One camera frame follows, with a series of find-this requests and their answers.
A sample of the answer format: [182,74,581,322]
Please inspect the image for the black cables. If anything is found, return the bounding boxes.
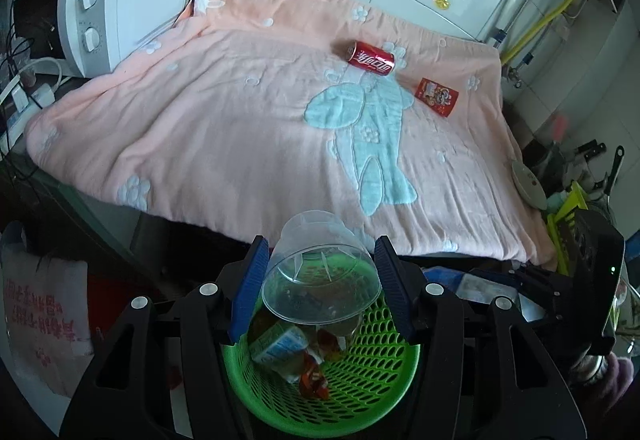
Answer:
[0,0,36,91]

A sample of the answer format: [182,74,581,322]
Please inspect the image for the small drink bottle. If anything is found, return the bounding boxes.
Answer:
[249,324,311,366]

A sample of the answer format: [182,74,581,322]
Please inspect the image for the white plastic bag red print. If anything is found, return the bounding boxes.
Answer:
[0,240,93,398]

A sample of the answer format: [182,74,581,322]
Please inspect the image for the green plastic basket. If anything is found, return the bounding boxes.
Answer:
[220,290,421,440]

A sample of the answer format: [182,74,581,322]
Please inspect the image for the pink printed blanket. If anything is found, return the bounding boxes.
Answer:
[25,0,558,266]

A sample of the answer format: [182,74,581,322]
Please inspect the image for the clear plastic cup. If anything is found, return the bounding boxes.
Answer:
[261,211,383,325]

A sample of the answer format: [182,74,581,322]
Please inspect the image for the red and gold drink bottle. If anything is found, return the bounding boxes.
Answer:
[280,327,346,401]

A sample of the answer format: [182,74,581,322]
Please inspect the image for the black ladle handle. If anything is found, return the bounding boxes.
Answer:
[602,145,626,201]

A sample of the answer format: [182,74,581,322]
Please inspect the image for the red cola can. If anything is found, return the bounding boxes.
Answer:
[347,40,397,77]

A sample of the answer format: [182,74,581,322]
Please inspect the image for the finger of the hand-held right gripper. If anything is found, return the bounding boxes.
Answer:
[510,264,576,321]

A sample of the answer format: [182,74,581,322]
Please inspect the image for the black handled knife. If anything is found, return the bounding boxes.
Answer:
[574,139,607,162]

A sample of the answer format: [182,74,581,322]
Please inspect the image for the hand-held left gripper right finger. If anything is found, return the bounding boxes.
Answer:
[374,235,587,440]

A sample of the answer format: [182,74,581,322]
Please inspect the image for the yellow gas pipe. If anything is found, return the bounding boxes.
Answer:
[500,0,581,66]

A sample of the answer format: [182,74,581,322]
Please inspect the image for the red snack packet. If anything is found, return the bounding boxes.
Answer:
[415,77,460,118]

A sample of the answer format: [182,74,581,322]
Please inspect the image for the white power strip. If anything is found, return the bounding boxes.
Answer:
[0,70,57,117]

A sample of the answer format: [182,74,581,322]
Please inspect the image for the person's right forearm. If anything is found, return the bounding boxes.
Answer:
[592,351,640,403]

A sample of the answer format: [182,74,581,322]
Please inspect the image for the green dish rack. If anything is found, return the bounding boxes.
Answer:
[545,180,591,276]

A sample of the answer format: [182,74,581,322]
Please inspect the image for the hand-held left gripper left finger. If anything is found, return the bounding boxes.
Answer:
[59,235,271,440]

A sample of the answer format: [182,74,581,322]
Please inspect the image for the white oval dish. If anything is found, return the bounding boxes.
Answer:
[510,159,549,210]

